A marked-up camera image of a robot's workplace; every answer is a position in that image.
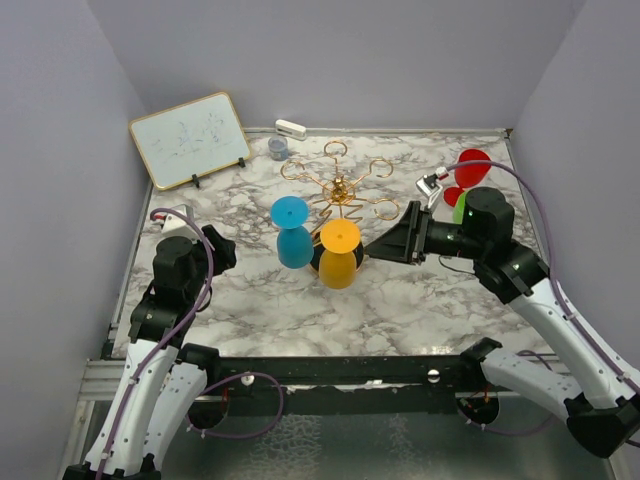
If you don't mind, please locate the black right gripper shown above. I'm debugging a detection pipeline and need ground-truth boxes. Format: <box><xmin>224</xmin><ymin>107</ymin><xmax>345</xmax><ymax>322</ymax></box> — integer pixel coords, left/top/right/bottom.
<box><xmin>364</xmin><ymin>200</ymin><xmax>486</xmax><ymax>265</ymax></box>

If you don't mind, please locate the yellow wine glass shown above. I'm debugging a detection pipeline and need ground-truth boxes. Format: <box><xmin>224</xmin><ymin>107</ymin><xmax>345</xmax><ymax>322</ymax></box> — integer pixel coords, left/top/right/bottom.
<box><xmin>318</xmin><ymin>218</ymin><xmax>361</xmax><ymax>289</ymax></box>

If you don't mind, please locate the green wine glass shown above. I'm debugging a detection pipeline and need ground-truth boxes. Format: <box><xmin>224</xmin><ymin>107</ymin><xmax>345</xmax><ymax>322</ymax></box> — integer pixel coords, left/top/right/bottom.
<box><xmin>453</xmin><ymin>192</ymin><xmax>467</xmax><ymax>224</ymax></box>

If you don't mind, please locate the red wine glass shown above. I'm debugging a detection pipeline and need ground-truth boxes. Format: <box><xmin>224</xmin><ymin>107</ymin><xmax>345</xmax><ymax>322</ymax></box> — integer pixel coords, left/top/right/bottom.
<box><xmin>444</xmin><ymin>149</ymin><xmax>491</xmax><ymax>207</ymax></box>

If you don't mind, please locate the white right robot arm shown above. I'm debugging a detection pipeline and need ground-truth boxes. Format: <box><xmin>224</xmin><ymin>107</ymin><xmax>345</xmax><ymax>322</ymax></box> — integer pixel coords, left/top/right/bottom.
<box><xmin>364</xmin><ymin>187</ymin><xmax>639</xmax><ymax>458</ymax></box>

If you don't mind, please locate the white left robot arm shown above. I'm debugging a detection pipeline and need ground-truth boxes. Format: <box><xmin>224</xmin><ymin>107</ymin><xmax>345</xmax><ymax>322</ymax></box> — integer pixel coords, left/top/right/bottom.
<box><xmin>64</xmin><ymin>225</ymin><xmax>236</xmax><ymax>479</ymax></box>

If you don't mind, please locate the blue wine glass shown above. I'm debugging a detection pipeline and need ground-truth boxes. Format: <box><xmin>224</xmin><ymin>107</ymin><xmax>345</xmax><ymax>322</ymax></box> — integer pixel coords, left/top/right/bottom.
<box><xmin>271</xmin><ymin>196</ymin><xmax>314</xmax><ymax>269</ymax></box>

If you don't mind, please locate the gold-framed whiteboard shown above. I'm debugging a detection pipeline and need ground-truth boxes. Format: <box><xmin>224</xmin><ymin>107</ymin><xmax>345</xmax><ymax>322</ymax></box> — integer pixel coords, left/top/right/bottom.
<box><xmin>128</xmin><ymin>92</ymin><xmax>252</xmax><ymax>190</ymax></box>

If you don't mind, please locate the white stapler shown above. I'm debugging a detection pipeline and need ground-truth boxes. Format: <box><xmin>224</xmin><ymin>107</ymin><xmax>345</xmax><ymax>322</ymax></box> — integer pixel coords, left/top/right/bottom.
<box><xmin>274</xmin><ymin>119</ymin><xmax>307</xmax><ymax>141</ymax></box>

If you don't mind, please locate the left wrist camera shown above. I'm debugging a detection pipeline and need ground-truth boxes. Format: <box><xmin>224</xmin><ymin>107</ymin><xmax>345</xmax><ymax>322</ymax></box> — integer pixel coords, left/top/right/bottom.
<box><xmin>151</xmin><ymin>204</ymin><xmax>198</xmax><ymax>243</ymax></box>

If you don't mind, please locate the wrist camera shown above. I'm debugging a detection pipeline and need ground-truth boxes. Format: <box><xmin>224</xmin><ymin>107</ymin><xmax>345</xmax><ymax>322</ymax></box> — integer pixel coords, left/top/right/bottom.
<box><xmin>416</xmin><ymin>166</ymin><xmax>449</xmax><ymax>211</ymax></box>
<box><xmin>151</xmin><ymin>204</ymin><xmax>198</xmax><ymax>243</ymax></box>

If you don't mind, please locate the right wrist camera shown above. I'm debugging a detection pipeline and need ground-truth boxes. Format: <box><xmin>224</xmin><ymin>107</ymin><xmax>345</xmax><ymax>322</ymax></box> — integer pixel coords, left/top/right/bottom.
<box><xmin>416</xmin><ymin>166</ymin><xmax>449</xmax><ymax>211</ymax></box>

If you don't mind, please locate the gold wire glass rack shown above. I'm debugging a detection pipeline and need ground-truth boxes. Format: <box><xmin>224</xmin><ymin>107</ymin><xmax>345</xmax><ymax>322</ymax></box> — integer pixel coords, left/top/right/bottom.
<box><xmin>280</xmin><ymin>140</ymin><xmax>400</xmax><ymax>275</ymax></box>

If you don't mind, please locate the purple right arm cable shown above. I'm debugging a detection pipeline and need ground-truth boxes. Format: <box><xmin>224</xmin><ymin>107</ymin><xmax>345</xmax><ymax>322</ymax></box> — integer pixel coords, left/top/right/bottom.
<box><xmin>444</xmin><ymin>160</ymin><xmax>640</xmax><ymax>449</ymax></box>

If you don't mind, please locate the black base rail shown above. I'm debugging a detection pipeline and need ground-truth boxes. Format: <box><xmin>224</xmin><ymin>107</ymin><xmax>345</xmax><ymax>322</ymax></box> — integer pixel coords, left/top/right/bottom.
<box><xmin>178</xmin><ymin>344</ymin><xmax>498</xmax><ymax>427</ymax></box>

